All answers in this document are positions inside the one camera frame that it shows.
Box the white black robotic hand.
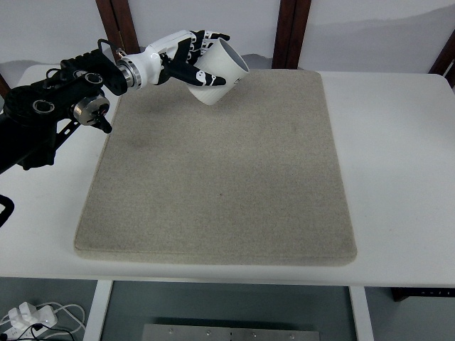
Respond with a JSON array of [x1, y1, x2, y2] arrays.
[[118, 30, 230, 89]]

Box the white ribbed cup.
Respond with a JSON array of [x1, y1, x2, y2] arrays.
[[188, 38, 250, 105]]

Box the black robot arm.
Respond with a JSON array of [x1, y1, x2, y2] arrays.
[[1, 48, 134, 172]]

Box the grey felt mat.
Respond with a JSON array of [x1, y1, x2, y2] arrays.
[[74, 70, 357, 266]]

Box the white table leg left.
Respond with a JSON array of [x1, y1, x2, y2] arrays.
[[82, 280, 113, 341]]

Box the white table leg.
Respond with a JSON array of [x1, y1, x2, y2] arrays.
[[349, 286, 375, 341], [82, 280, 113, 341]]

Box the white power strip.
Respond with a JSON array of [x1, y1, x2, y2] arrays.
[[3, 302, 58, 340]]

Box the dark wooden furniture foot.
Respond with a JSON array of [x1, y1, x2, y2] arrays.
[[390, 287, 455, 302]]

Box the white table leg right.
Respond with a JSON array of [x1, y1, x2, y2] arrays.
[[349, 286, 375, 341]]

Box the brown wooden post centre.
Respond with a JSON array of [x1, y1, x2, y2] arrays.
[[272, 0, 312, 70]]

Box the brown wooden post far left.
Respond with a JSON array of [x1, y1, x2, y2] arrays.
[[0, 74, 11, 99]]

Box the black sleeved cable loop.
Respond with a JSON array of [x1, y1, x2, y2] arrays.
[[0, 194, 16, 228]]

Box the brown wooden post right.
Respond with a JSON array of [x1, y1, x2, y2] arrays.
[[428, 31, 455, 88]]

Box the white power cable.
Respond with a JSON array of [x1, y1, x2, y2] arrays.
[[31, 301, 87, 338]]

